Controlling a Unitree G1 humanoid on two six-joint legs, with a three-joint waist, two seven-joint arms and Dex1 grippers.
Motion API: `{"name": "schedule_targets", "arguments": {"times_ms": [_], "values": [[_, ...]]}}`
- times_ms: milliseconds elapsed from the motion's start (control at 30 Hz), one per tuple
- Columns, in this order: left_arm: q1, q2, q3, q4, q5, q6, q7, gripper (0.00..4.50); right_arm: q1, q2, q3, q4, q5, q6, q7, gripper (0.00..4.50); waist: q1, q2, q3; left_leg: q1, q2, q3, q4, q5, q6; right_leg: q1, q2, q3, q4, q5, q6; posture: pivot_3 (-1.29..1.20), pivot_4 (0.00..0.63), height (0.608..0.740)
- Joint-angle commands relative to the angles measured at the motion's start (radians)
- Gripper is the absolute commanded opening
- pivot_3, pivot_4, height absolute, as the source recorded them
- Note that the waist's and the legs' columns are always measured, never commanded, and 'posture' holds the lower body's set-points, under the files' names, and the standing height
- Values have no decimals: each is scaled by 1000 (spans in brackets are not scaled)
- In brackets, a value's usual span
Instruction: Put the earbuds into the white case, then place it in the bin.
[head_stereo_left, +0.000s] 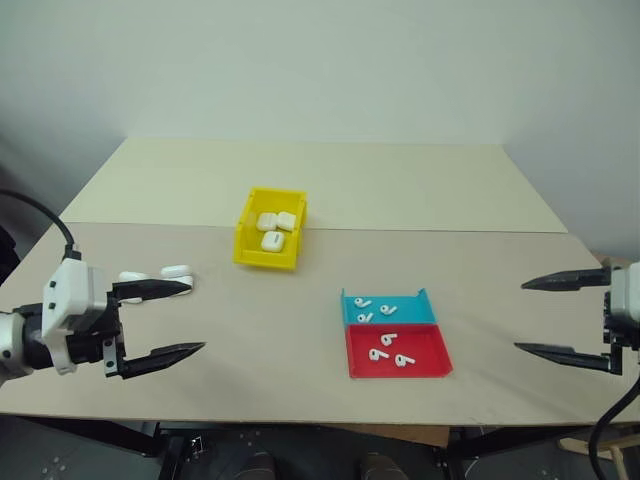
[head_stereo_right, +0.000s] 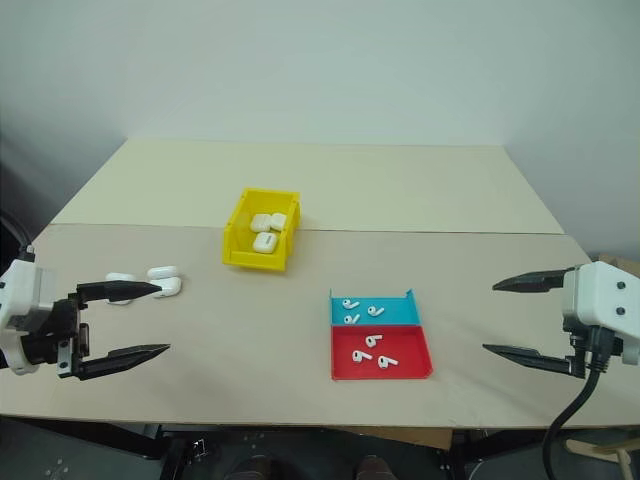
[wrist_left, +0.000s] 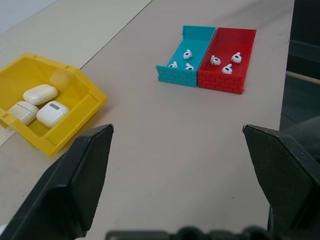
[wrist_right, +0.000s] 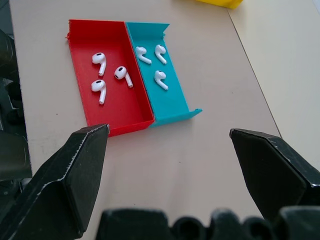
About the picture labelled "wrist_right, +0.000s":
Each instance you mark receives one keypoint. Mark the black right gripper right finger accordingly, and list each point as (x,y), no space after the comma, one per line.
(272,172)

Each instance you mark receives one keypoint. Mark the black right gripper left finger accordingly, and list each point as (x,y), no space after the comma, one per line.
(62,180)

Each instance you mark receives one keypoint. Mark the yellow plastic object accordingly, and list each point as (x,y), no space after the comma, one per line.
(222,2)

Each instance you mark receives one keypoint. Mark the dark robot body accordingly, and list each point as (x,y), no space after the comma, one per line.
(10,100)

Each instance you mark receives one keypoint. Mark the red plastic tray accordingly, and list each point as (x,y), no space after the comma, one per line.
(110,75)

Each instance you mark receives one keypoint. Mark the teal plastic tray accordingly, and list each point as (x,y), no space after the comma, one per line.
(162,100)

